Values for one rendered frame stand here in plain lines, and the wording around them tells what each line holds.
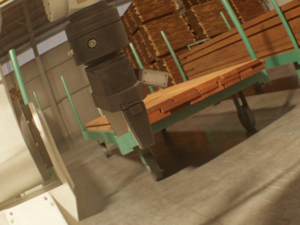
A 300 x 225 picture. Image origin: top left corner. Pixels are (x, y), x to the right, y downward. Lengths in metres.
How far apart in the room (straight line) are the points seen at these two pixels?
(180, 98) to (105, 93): 1.82
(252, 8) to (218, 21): 1.46
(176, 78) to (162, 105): 8.01
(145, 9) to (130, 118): 10.02
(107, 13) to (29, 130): 0.20
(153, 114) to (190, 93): 0.24
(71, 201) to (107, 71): 0.20
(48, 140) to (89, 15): 0.19
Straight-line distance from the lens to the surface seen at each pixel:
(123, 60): 0.58
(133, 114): 0.56
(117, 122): 0.68
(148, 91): 10.15
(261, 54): 3.90
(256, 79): 2.86
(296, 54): 3.20
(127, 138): 2.53
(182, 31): 10.65
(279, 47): 3.57
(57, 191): 0.60
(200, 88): 2.43
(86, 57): 0.58
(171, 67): 10.39
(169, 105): 2.34
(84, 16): 0.57
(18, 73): 2.56
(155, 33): 10.50
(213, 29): 10.94
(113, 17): 0.58
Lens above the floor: 0.61
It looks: 4 degrees down
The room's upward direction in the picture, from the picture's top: 24 degrees counter-clockwise
